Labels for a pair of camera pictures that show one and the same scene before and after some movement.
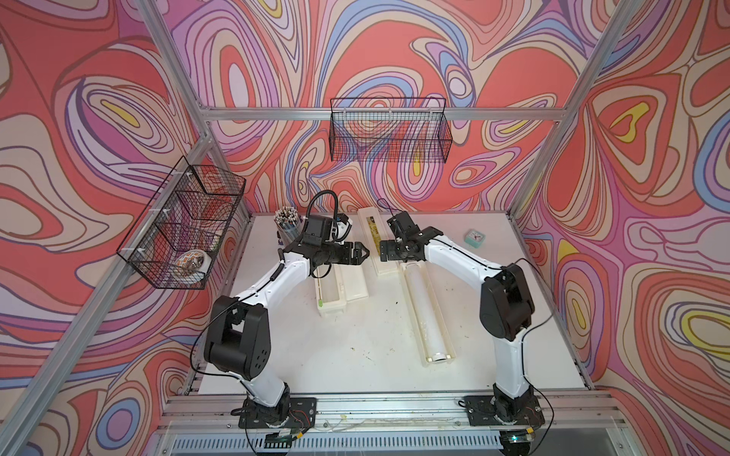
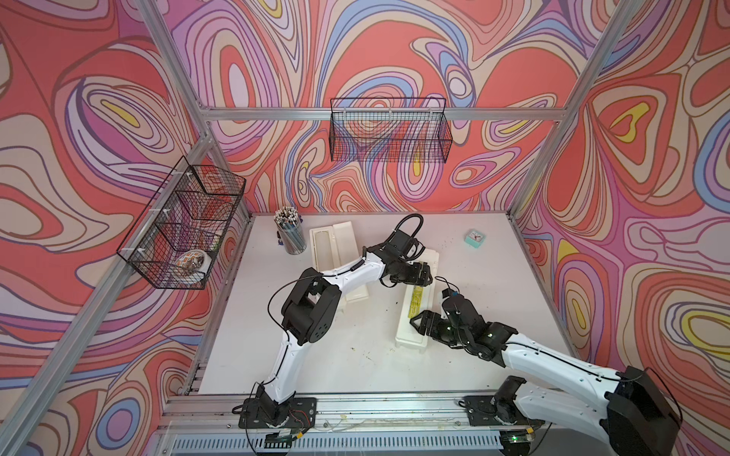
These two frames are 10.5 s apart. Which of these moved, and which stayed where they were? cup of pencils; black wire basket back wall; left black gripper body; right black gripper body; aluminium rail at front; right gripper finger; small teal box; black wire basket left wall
Moved: right black gripper body; left black gripper body; right gripper finger
Stayed: black wire basket back wall; black wire basket left wall; small teal box; aluminium rail at front; cup of pencils
